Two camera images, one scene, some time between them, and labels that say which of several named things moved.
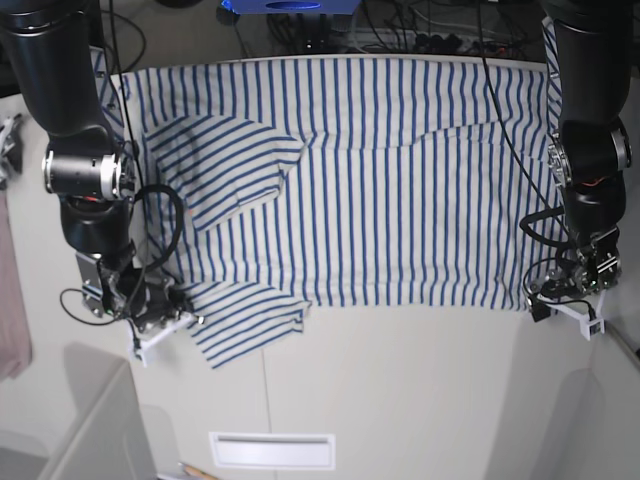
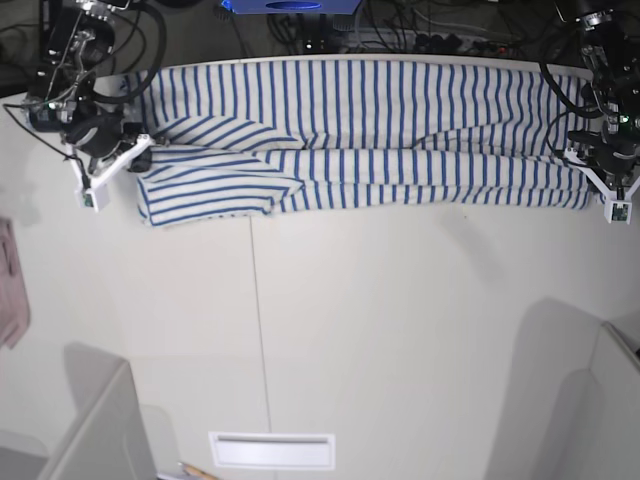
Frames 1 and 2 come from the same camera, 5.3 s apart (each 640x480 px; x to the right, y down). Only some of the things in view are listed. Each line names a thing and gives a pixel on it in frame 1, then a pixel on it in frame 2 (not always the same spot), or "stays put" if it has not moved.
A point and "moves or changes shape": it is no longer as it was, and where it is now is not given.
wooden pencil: x=191 y=470 stays put
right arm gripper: x=145 y=300 -> x=93 y=127
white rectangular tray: x=236 y=450 stays put
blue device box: x=266 y=7 stays put
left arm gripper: x=592 y=266 -> x=614 y=150
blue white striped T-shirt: x=275 y=184 moves or changes shape
